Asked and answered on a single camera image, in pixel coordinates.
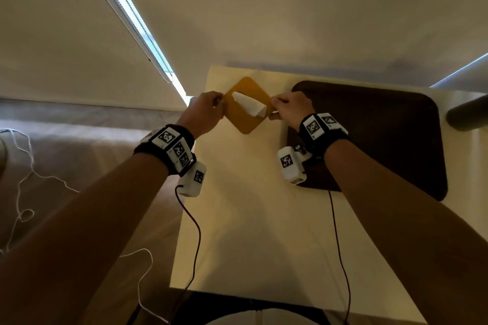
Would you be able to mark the dark grey cylinder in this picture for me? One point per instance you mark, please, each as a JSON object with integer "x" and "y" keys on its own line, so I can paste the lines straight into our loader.
{"x": 469, "y": 114}

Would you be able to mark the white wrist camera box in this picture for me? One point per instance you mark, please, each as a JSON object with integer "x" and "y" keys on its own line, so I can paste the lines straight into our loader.
{"x": 291, "y": 164}
{"x": 192, "y": 180}

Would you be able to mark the dark brown rounded tray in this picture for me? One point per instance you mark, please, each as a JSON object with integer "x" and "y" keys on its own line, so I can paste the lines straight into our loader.
{"x": 381, "y": 138}

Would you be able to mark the person's left forearm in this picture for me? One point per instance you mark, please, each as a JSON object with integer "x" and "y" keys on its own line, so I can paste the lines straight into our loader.
{"x": 76, "y": 241}

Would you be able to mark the yellow square tissue holder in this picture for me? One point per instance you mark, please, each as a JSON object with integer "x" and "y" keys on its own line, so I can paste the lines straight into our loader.
{"x": 244, "y": 121}

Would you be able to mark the person's right fingers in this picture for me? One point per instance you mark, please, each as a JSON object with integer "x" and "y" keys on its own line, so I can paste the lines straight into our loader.
{"x": 277, "y": 104}

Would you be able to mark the black wristband with marker tags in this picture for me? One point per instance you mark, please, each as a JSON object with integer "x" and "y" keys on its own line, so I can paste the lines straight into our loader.
{"x": 318, "y": 132}
{"x": 171, "y": 145}

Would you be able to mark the white tissue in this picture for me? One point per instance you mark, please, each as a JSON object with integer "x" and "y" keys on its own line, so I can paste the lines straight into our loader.
{"x": 249, "y": 104}

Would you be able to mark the person's left fingers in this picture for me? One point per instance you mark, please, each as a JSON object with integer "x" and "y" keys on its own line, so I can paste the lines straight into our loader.
{"x": 218, "y": 100}

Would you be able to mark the person's left hand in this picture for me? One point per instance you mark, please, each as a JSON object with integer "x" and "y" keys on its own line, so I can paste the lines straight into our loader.
{"x": 200, "y": 113}

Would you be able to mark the person's right hand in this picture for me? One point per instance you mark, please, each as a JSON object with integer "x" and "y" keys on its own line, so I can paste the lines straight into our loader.
{"x": 293, "y": 107}

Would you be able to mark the person's right forearm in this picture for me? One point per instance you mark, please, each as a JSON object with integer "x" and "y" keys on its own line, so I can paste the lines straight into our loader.
{"x": 411, "y": 229}

